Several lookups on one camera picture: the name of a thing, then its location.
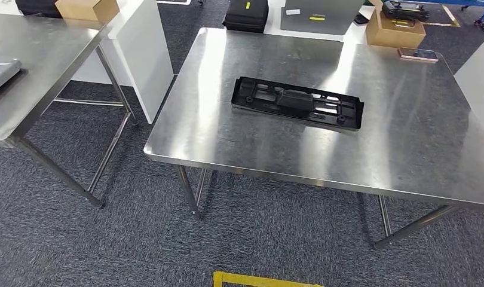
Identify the black bag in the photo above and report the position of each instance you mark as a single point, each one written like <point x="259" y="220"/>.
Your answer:
<point x="36" y="6"/>

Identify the smartphone in pink case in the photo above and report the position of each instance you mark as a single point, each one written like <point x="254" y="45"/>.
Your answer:
<point x="418" y="54"/>

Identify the grey mat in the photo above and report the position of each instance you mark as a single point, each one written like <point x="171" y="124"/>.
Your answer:
<point x="337" y="23"/>

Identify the long black plastic panel part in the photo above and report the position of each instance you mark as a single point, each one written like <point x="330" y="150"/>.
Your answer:
<point x="297" y="101"/>

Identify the tan cardboard box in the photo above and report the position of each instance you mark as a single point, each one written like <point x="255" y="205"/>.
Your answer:
<point x="392" y="35"/>
<point x="87" y="8"/>

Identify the small yellow block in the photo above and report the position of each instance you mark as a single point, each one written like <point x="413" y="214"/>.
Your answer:
<point x="317" y="18"/>

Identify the small white block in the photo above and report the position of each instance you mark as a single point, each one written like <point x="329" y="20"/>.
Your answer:
<point x="293" y="12"/>

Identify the black case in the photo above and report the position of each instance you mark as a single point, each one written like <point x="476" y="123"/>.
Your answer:
<point x="246" y="17"/>

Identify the grey metal plate part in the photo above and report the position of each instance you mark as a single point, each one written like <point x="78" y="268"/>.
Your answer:
<point x="0" y="73"/>

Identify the steel workbench table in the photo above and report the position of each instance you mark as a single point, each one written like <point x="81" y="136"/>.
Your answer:
<point x="404" y="130"/>

